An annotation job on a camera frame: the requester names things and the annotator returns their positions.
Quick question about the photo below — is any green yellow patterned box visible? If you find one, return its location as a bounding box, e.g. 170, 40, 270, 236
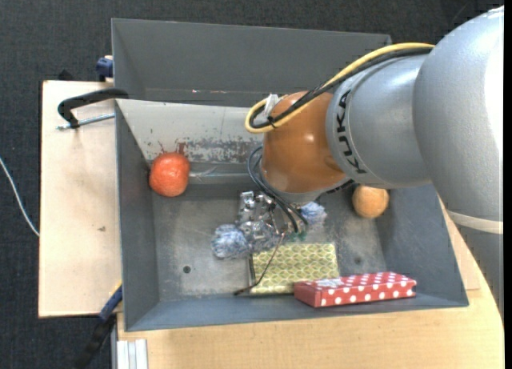
249, 242, 341, 295

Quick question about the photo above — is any orange fruit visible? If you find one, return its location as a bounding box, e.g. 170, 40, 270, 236
148, 151, 191, 199

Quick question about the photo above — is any tan ball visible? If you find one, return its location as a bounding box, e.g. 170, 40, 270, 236
351, 184, 390, 220

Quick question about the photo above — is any red white dotted box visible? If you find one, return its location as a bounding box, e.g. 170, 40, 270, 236
293, 271, 418, 309

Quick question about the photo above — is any grey metal bin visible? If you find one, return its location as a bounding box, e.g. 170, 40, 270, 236
110, 18, 470, 332

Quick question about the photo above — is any pale wood board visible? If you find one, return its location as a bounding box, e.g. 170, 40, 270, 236
38, 79, 123, 319

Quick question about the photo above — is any blue white rope toy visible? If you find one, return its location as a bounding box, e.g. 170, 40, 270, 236
210, 200, 328, 262

